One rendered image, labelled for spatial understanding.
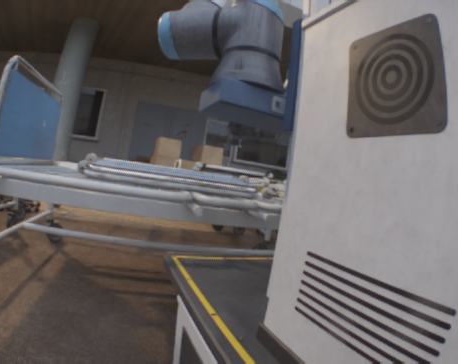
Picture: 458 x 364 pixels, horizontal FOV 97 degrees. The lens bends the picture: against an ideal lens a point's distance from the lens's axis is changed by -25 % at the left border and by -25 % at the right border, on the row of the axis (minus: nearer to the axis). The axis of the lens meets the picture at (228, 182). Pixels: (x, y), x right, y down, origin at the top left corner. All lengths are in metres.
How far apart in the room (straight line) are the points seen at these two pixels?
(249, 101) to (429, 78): 0.41
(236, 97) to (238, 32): 0.18
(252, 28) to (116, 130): 6.66
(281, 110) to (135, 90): 6.85
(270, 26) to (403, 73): 0.46
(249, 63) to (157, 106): 6.66
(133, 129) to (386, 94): 6.96
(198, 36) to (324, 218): 0.56
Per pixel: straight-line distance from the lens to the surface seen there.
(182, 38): 0.75
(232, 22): 0.70
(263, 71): 0.62
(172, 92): 7.40
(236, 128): 1.30
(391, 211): 0.27
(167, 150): 4.64
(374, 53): 0.33
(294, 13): 5.18
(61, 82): 5.42
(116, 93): 7.41
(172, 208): 0.98
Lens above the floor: 0.57
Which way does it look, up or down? 1 degrees down
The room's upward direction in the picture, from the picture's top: 8 degrees clockwise
